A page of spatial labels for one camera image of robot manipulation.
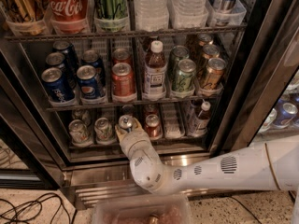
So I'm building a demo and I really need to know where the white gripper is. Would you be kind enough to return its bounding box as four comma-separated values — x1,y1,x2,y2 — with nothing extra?
115,118,151,158

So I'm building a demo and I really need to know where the blue silver redbull can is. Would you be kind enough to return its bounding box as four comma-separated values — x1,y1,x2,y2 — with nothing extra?
119,115,134,133

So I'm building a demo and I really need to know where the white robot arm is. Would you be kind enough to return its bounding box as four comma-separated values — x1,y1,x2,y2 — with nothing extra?
115,116,299,195

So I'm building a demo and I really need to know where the white sprite can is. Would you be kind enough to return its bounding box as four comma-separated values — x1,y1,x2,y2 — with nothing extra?
68,119,90,144
94,118,112,141

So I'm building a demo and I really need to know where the red soda can bottom shelf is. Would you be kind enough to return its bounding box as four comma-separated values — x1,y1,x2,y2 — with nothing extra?
145,114,161,138

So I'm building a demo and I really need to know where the rear red can bottom shelf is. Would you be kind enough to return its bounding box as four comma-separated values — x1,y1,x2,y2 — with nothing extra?
143,104,159,117

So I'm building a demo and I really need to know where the front orange soda can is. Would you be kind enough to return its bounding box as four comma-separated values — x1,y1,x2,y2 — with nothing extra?
112,63,135,97

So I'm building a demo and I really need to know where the orange soda can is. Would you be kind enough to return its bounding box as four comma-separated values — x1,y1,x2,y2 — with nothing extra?
112,63,135,97
112,48,133,65

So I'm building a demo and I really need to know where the rear white can bottom left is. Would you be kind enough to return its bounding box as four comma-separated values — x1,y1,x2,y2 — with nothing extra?
72,109,92,126

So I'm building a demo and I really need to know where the white sprite can left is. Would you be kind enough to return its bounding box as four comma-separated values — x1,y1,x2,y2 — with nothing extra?
68,119,90,144

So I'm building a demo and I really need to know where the pepsi can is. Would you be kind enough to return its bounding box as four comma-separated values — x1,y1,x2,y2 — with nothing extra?
46,52,76,89
77,65,105,99
52,40,79,70
81,49,106,86
41,67,75,103

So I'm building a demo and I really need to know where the tea bottle middle shelf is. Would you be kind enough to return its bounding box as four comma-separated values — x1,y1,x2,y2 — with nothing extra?
144,40,166,95

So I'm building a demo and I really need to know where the tea bottle shelf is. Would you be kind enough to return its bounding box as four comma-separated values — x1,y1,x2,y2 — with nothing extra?
144,40,166,95
188,101,211,137

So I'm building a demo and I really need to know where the tea bottle bottom shelf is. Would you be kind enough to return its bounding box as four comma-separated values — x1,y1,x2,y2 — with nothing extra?
188,101,211,137

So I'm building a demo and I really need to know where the front green can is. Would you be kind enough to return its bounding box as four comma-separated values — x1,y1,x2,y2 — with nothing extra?
172,59,196,92

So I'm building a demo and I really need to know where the rear orange soda can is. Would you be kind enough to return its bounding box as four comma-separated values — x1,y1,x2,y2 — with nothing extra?
112,48,133,65

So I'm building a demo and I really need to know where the front left pepsi can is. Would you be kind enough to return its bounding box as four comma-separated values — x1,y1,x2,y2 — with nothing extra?
41,67,75,103

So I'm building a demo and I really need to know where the rear green can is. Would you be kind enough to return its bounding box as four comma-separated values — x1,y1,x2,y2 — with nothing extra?
167,45,190,80

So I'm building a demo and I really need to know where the stainless steel fridge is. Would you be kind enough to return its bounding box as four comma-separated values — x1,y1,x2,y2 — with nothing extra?
0,0,298,208

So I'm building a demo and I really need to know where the middle left pepsi can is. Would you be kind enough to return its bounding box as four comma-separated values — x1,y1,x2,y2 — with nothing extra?
46,52,76,89

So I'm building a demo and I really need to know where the rear left pepsi can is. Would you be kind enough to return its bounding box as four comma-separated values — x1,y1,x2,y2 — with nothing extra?
52,40,79,70

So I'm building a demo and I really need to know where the front gold can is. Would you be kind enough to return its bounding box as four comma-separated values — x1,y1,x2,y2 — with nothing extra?
199,58,226,90

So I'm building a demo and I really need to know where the middle gold can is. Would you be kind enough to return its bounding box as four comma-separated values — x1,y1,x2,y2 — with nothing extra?
197,44,221,77

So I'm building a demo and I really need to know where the rear gold can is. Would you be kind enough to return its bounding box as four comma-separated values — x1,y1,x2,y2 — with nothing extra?
190,33,214,63

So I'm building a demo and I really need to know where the green can top shelf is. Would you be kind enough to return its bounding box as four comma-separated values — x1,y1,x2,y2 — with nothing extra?
94,0,128,32

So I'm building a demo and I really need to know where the right fridge glass door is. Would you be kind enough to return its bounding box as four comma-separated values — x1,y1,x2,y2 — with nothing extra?
213,0,299,153

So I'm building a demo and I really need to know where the red coca-cola can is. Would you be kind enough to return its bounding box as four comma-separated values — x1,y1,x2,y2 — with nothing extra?
49,0,88,34

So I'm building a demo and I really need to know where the white can right fridge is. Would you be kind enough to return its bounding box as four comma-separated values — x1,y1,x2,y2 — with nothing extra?
259,108,277,133

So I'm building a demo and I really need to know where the blue can right fridge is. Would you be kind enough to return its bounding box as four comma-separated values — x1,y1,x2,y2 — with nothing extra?
273,102,298,128

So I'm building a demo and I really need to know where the gold can top shelf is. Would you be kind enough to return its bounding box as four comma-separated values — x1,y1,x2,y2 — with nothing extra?
2,0,48,35

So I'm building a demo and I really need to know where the clear plastic bin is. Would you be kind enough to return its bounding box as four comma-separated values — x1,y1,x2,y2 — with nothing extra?
92,194,193,224

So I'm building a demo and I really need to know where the clear water bottle left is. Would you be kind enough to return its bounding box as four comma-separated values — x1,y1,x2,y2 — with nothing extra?
134,0,169,32

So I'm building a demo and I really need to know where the clear water bottle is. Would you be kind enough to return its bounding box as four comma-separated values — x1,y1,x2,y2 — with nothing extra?
134,0,169,32
168,0,208,29

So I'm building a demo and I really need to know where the clear water bottle right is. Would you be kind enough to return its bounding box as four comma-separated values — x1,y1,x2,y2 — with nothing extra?
168,0,208,29

